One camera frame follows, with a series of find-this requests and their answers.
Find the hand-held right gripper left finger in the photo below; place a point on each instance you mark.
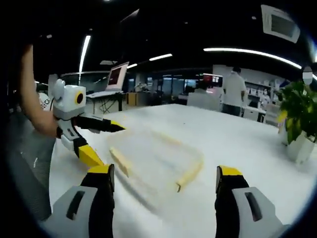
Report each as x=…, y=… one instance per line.
x=74, y=213

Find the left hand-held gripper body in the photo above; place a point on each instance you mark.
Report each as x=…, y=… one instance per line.
x=69, y=101

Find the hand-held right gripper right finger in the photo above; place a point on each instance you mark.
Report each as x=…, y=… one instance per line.
x=247, y=213

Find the clear container with yellow clips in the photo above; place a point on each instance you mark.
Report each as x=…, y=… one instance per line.
x=190, y=173

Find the person's white printed shirt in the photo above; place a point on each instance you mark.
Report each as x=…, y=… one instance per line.
x=43, y=102

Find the white desk black legs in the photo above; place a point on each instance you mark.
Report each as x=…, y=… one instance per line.
x=106, y=96

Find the open laptop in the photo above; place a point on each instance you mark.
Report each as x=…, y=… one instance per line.
x=116, y=77

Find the ceiling light strip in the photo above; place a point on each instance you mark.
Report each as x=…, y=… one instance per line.
x=161, y=57
x=132, y=66
x=84, y=52
x=247, y=51

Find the white cabinet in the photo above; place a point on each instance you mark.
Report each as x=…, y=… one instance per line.
x=203, y=99

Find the green potted plant white pot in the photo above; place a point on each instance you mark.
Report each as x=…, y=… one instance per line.
x=297, y=106

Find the red-screen monitor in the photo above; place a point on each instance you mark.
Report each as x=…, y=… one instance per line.
x=213, y=79

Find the ceiling air vent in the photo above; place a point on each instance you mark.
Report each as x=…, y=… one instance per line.
x=281, y=23

